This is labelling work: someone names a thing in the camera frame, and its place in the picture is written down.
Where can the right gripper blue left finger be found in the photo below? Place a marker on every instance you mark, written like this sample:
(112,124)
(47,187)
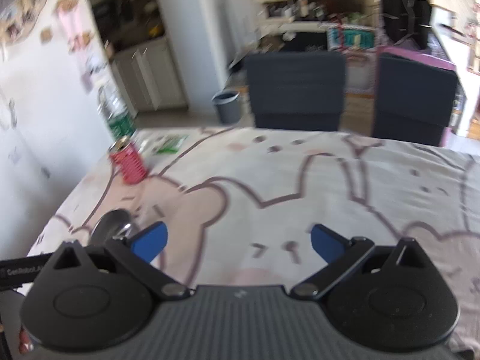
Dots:
(135,256)

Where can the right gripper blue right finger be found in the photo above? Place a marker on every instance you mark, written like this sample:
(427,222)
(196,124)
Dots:
(343,257)

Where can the person's left hand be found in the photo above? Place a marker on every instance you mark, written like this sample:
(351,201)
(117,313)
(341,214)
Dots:
(25,344)

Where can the small round steel bowl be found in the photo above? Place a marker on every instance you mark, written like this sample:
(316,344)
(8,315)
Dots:
(113,224)

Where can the red soda can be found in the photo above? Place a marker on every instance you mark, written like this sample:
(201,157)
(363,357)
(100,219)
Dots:
(128,161)

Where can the bear-print tablecloth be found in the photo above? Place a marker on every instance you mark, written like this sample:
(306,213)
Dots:
(240,203)

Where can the green snack packet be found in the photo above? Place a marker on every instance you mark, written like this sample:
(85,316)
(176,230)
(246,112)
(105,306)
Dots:
(169,144)

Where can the clear green-label water bottle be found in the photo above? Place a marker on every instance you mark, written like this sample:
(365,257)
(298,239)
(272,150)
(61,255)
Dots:
(111,106)

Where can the purple cloth on chair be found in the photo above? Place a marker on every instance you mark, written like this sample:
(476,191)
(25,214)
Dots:
(423,58)

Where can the dark chair right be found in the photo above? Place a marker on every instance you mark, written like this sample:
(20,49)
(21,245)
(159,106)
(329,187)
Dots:
(414,99)

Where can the dark chair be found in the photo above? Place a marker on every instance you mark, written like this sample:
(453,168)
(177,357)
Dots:
(414,99)
(301,91)

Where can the dark chair left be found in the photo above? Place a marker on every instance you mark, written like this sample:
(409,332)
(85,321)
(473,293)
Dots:
(301,91)

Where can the grey trash bin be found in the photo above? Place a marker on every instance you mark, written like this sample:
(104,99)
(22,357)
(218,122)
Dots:
(228,107)

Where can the grey kitchen cabinet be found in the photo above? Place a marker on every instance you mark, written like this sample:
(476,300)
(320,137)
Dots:
(148,78)

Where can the teal poizon sign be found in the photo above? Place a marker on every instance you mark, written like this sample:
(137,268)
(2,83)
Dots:
(350,39)

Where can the white shelf rack with bottles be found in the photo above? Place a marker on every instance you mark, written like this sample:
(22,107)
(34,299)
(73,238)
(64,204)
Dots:
(288,11)

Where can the black vest with white trim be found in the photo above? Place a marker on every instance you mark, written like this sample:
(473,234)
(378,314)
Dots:
(407,20)

